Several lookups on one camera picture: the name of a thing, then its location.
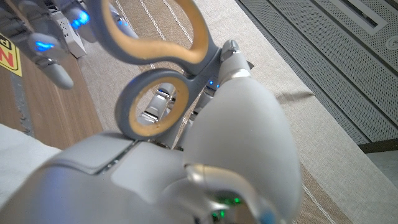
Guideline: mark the long ceiling vent slot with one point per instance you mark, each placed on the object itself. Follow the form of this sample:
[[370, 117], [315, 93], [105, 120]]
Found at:
[[357, 15]]

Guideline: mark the yellow new driver sticker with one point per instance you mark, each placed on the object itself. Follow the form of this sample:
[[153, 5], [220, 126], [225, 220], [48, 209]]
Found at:
[[9, 56]]

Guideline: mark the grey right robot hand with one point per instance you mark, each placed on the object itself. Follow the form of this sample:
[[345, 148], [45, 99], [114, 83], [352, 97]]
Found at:
[[242, 130]]

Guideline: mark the white tissue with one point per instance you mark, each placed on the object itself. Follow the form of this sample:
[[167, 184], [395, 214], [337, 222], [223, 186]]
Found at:
[[18, 155]]

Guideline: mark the round ceiling fixture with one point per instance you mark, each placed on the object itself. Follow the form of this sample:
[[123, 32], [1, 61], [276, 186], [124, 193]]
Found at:
[[393, 43]]

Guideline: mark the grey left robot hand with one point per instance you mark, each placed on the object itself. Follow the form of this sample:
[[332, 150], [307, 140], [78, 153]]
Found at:
[[46, 37]]

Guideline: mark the white power strip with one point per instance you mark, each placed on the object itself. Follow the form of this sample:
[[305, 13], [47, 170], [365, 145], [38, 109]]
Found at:
[[74, 43]]

